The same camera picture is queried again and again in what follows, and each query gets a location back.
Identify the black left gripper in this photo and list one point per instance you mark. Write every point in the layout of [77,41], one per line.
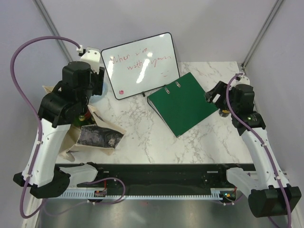
[98,78]

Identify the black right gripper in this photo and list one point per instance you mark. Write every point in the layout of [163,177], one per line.
[221,88]

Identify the black yellow label can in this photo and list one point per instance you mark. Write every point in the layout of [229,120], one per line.
[224,113]

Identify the green Perrier bottle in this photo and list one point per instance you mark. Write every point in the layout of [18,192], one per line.
[82,120]

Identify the beige canvas tote bag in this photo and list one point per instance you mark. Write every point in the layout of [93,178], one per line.
[93,134]

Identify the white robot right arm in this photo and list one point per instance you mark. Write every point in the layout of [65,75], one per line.
[271,194]

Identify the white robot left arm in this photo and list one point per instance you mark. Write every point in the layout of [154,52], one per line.
[58,110]

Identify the small white whiteboard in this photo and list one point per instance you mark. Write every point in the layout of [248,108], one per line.
[140,66]

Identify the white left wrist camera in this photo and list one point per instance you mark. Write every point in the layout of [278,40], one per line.
[91,56]

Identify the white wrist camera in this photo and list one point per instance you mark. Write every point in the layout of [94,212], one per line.
[91,56]
[242,79]

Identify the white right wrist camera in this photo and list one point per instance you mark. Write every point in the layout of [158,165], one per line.
[242,79]

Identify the green ring binder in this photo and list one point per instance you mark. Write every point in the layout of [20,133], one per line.
[181,104]

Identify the left aluminium frame post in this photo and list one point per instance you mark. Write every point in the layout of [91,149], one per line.
[52,28]

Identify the aluminium frame post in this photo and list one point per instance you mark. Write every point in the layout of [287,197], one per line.
[52,28]
[262,32]

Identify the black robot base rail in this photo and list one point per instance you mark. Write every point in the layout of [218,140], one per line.
[167,179]

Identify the right aluminium frame post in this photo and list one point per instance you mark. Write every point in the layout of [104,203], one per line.
[262,32]

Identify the white slotted cable duct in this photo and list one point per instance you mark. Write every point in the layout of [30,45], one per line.
[91,194]

